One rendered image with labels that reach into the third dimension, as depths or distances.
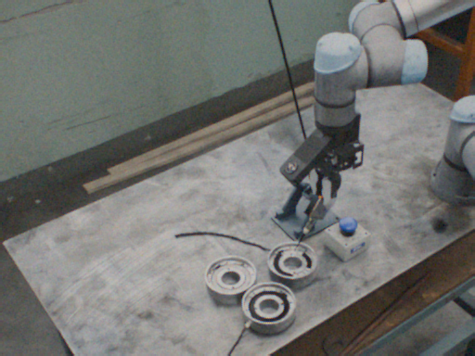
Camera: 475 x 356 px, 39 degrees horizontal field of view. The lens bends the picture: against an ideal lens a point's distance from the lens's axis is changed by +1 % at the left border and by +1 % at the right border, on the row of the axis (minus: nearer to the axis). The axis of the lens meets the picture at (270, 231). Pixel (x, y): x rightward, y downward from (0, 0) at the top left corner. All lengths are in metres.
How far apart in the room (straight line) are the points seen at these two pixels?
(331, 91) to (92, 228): 0.67
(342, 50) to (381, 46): 0.08
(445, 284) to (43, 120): 1.76
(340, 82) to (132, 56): 1.81
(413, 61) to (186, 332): 0.65
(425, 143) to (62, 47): 1.52
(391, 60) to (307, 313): 0.51
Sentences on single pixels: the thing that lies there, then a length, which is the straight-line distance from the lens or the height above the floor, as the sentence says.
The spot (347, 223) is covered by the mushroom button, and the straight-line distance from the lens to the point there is 1.41.
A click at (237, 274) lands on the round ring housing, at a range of 1.38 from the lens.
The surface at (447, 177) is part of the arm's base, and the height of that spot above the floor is 0.86.
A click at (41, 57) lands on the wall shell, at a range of 2.75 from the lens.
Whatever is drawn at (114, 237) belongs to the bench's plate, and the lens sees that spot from 1.53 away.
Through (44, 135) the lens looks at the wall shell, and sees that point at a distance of 2.89.
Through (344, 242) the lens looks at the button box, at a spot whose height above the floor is 0.85.
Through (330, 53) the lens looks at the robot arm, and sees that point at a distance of 1.16.
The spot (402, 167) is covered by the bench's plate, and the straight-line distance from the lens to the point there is 1.69.
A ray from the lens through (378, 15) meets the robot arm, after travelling 1.31.
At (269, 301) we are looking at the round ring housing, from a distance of 1.33.
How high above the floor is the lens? 1.84
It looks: 44 degrees down
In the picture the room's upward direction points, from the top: 1 degrees counter-clockwise
